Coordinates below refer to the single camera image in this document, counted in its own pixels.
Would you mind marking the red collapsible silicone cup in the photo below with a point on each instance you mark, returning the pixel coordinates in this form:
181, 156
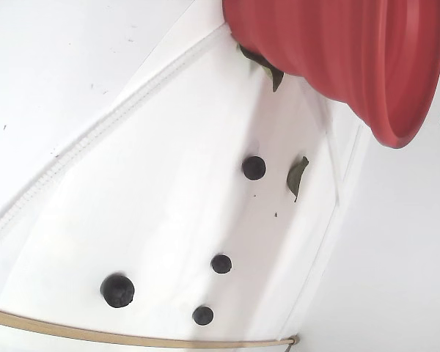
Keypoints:
333, 55

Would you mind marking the green leaf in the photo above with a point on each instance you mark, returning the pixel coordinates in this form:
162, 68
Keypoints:
296, 177
275, 76

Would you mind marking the large dark blueberry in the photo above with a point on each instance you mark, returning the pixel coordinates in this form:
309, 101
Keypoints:
117, 290

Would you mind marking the wooden dowel stick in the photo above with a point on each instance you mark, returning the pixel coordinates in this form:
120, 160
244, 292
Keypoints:
58, 327

